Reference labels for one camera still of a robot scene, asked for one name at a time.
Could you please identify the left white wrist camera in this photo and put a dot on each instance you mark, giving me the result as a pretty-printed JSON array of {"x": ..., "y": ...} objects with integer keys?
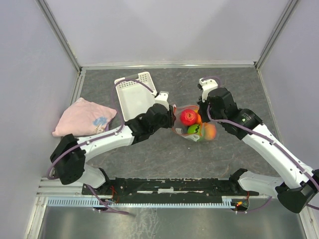
[{"x": 161, "y": 98}]

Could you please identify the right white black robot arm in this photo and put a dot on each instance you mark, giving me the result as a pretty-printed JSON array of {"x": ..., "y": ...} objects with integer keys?
[{"x": 297, "y": 182}]

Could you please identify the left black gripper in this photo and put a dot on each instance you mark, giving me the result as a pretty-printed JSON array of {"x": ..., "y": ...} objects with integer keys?
[{"x": 171, "y": 118}]

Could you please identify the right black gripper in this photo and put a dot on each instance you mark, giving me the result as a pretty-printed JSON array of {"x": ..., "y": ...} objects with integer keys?
[{"x": 201, "y": 109}]

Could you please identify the clear orange zip top bag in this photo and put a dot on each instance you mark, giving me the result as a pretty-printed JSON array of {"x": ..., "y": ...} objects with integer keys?
[{"x": 181, "y": 129}]

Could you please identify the green watermelon toy ball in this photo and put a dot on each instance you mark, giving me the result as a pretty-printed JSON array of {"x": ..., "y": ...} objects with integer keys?
[{"x": 194, "y": 129}]

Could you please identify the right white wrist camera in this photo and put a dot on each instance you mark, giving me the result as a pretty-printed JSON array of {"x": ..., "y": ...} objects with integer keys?
[{"x": 208, "y": 84}]

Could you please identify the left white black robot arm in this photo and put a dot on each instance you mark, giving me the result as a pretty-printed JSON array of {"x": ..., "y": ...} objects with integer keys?
[{"x": 70, "y": 157}]

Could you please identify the peach toy fruit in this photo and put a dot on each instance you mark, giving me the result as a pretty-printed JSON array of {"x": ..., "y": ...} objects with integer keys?
[{"x": 209, "y": 131}]

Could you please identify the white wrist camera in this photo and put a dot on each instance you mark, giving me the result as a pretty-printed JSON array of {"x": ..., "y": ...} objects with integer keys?
[
  {"x": 161, "y": 98},
  {"x": 208, "y": 84}
]

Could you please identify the white perforated plastic basket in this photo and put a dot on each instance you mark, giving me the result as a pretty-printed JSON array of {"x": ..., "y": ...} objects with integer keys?
[{"x": 136, "y": 94}]

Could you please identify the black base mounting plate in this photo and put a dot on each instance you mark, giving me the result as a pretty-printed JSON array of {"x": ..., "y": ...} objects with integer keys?
[{"x": 169, "y": 191}]

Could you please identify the orange toy fruit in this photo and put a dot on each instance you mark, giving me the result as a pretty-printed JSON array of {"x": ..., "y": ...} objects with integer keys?
[{"x": 198, "y": 121}]

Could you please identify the pink folded cloth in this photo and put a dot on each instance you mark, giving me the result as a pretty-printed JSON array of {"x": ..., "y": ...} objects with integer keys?
[{"x": 84, "y": 118}]

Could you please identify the pink red toy fruit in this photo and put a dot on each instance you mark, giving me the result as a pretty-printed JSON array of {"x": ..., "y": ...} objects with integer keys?
[{"x": 188, "y": 117}]

